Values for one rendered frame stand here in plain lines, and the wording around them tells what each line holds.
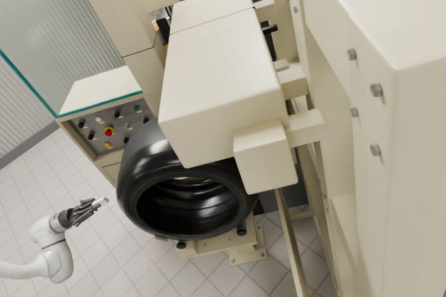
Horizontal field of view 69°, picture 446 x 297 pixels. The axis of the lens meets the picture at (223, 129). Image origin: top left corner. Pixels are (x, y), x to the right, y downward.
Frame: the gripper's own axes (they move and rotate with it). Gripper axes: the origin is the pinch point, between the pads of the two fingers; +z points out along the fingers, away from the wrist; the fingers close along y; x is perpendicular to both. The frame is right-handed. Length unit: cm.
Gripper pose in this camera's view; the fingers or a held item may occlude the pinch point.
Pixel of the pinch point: (100, 202)
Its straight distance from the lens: 149.2
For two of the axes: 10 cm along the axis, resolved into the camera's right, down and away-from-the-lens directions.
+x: 5.3, 6.1, 5.9
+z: 8.4, -4.3, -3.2
